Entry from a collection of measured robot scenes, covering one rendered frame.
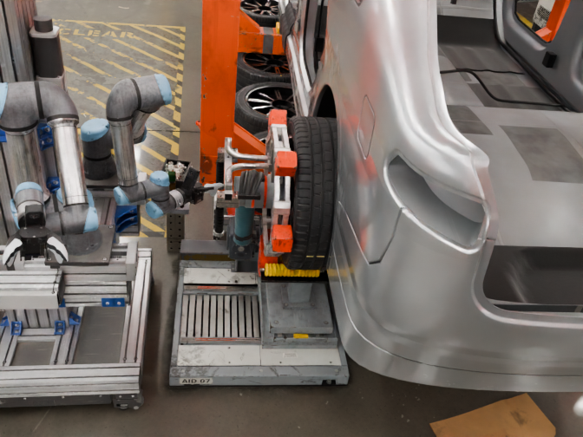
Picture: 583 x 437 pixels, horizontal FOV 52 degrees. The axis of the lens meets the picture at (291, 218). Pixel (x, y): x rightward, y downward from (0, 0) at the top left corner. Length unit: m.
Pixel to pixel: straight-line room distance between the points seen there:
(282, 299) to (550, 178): 1.34
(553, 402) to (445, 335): 1.59
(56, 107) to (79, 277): 0.71
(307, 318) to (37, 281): 1.24
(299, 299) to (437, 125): 1.60
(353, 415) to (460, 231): 1.46
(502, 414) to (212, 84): 2.04
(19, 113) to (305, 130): 1.04
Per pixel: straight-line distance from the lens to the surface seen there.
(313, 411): 2.85
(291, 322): 2.87
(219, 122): 2.92
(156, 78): 2.30
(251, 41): 4.82
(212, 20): 2.72
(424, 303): 1.68
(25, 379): 2.74
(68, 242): 2.30
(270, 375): 2.84
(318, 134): 2.38
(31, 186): 1.91
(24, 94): 2.00
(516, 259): 2.45
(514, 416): 3.12
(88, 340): 2.84
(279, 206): 2.30
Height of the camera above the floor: 2.30
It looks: 36 degrees down
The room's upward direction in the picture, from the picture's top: 7 degrees clockwise
